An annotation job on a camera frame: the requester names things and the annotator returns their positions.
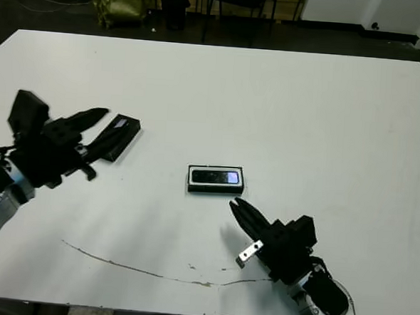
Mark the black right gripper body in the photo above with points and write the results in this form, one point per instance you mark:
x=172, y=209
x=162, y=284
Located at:
x=282, y=258

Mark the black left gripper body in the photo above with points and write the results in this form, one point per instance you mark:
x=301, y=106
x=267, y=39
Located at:
x=50, y=151

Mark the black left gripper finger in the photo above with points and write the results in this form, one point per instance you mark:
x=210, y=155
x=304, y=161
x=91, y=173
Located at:
x=96, y=147
x=87, y=119

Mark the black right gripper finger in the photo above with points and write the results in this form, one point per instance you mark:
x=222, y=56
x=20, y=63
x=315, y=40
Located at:
x=258, y=219
x=245, y=225

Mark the black camera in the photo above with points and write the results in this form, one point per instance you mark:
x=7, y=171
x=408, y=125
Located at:
x=209, y=176

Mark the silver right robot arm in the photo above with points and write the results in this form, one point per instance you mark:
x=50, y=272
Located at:
x=326, y=293

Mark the black box base white insert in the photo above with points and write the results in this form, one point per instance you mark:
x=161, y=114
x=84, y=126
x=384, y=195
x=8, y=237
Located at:
x=215, y=190

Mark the crinkled plastic bag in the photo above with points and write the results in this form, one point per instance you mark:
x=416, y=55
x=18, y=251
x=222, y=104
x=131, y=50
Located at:
x=121, y=4

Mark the black trash bin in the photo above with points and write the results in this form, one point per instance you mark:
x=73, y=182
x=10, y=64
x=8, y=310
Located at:
x=174, y=10

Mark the small black round knob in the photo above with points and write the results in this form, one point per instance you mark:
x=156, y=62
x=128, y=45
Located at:
x=374, y=25

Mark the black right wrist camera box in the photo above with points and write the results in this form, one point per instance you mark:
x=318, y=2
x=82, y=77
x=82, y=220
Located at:
x=303, y=231

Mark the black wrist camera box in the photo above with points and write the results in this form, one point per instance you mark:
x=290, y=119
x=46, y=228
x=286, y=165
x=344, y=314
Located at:
x=27, y=112
x=303, y=231

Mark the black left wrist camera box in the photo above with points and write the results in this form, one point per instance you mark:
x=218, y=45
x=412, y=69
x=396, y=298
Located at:
x=27, y=112

